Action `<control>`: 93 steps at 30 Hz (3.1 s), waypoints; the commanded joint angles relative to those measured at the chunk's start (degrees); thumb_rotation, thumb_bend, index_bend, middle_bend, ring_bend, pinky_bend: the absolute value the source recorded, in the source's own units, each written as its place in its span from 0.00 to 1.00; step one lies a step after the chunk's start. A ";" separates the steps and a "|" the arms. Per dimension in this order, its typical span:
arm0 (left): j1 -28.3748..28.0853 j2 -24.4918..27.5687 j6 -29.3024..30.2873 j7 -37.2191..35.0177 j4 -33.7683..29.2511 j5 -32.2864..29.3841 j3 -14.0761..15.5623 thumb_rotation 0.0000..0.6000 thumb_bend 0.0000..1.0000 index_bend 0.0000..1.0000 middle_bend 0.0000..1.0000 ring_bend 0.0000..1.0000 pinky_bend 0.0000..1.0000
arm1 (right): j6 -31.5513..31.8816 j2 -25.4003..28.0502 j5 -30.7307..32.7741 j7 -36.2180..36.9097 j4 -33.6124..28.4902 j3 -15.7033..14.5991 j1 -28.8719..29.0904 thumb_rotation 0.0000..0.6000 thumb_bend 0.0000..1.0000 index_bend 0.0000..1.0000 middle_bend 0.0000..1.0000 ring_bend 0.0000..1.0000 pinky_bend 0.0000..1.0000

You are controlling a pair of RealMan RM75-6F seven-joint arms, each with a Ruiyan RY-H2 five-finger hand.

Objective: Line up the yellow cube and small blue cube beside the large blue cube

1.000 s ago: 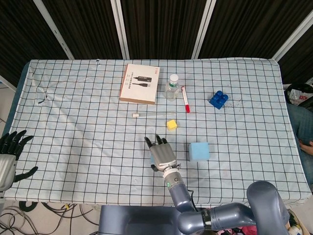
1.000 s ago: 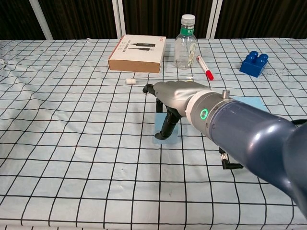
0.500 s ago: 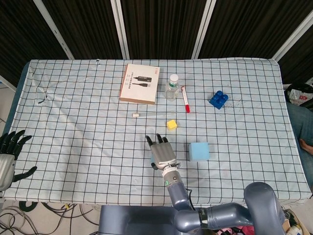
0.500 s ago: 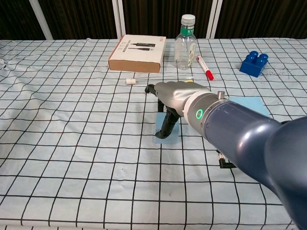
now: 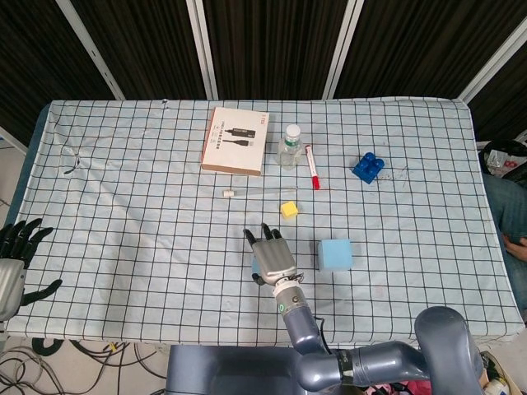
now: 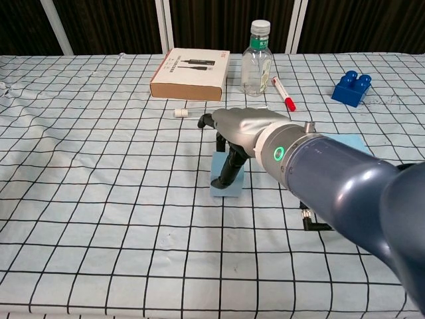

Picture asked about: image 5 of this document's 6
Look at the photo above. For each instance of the yellow foam cube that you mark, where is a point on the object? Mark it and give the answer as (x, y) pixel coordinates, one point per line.
(289, 210)

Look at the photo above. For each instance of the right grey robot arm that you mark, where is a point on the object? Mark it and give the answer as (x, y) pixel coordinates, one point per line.
(304, 329)

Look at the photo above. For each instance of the large light blue foam cube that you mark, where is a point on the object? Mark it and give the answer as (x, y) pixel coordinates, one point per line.
(335, 255)

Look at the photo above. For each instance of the dark blue studded toy brick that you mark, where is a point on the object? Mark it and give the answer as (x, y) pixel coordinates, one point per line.
(367, 168)

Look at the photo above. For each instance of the pink cloth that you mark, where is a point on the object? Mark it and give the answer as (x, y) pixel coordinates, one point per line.
(411, 387)

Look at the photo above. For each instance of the black bag with white plastic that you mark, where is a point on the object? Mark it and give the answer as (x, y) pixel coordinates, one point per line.
(504, 148)

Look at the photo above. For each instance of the small light blue foam cube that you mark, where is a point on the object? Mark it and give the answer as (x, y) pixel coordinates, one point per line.
(255, 266)

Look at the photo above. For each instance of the grey robot torso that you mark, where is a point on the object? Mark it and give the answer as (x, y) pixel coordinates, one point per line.
(230, 370)

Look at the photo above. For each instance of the light blue checkered tablecloth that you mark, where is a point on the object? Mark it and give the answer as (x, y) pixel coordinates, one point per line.
(164, 247)

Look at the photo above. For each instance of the clear plastic bottle white cap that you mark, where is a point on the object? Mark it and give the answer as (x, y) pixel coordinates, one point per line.
(289, 150)

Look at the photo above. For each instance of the red white marker pen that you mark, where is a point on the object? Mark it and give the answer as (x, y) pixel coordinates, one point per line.
(312, 166)

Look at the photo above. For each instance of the blue table frame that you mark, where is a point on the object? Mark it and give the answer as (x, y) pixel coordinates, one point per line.
(29, 156)

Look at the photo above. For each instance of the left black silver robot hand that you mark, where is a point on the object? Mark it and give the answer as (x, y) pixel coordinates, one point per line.
(10, 275)

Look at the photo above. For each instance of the white aluminium partition post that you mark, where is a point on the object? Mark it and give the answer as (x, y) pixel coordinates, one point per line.
(341, 49)
(88, 49)
(494, 70)
(201, 49)

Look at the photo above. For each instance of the seated person in jeans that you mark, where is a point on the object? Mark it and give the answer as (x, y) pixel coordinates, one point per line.
(506, 205)

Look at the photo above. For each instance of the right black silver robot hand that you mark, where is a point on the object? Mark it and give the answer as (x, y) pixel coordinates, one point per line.
(273, 259)

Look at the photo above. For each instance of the clear tube white cap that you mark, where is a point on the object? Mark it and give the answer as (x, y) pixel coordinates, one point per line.
(255, 191)

